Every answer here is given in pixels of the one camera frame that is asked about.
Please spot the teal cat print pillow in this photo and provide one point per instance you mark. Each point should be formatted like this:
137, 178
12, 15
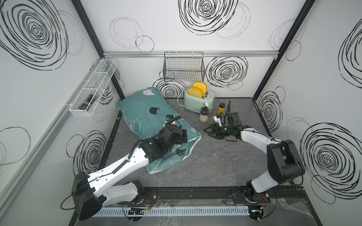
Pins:
146, 113

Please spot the rear toast slice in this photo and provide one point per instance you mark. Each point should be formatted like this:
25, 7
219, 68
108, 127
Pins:
201, 86

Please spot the black wire wall basket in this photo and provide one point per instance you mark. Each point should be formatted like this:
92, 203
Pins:
184, 66

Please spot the white slotted cable duct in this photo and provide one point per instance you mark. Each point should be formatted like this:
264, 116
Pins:
174, 211

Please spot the yellow jar black lid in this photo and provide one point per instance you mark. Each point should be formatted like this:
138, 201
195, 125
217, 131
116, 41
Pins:
221, 108

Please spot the front toast slice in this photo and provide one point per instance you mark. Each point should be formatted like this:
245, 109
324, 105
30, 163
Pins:
192, 91

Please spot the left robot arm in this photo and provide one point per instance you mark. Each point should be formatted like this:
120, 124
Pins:
91, 192

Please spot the toast slice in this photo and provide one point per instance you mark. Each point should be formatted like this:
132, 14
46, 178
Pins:
201, 86
192, 91

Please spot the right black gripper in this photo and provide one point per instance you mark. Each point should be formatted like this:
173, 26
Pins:
213, 126

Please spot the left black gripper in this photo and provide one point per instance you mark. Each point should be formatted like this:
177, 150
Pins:
179, 139

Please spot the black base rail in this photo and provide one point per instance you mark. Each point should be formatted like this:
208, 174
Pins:
236, 193

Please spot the mint green toaster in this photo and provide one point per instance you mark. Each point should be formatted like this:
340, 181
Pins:
195, 104

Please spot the dark item in shelf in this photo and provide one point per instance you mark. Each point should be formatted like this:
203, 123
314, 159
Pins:
88, 102

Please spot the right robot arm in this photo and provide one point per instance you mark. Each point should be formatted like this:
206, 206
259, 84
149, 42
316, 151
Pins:
283, 160

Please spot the white wire wall shelf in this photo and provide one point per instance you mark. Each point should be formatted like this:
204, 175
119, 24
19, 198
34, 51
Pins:
99, 83

